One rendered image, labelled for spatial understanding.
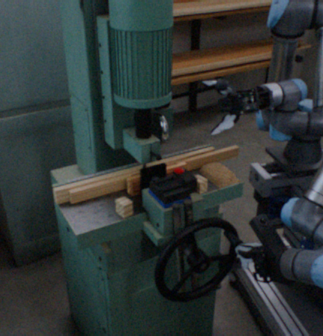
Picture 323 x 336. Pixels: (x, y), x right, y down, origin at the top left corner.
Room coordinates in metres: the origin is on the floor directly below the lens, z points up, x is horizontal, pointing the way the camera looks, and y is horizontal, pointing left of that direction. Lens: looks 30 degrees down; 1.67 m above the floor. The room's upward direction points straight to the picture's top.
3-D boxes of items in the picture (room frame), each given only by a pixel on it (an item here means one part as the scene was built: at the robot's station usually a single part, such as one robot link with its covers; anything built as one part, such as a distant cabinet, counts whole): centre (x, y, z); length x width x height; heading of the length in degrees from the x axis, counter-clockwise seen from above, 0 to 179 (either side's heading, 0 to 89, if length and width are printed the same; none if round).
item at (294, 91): (1.31, -0.41, 1.19); 0.11 x 0.08 x 0.09; 119
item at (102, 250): (1.37, 0.11, 0.76); 0.57 x 0.45 x 0.09; 29
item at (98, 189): (1.29, -0.01, 0.92); 0.65 x 0.02 x 0.04; 119
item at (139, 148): (1.28, 0.06, 1.03); 0.14 x 0.07 x 0.09; 29
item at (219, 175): (1.30, -0.21, 0.92); 0.14 x 0.09 x 0.04; 29
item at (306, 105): (1.61, -0.59, 0.98); 0.13 x 0.12 x 0.14; 79
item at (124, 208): (1.08, 0.10, 0.92); 0.04 x 0.03 x 0.05; 40
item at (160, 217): (1.09, -0.04, 0.92); 0.15 x 0.13 x 0.09; 119
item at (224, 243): (1.27, -0.25, 0.58); 0.12 x 0.08 x 0.08; 29
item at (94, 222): (1.17, 0.00, 0.87); 0.61 x 0.30 x 0.06; 119
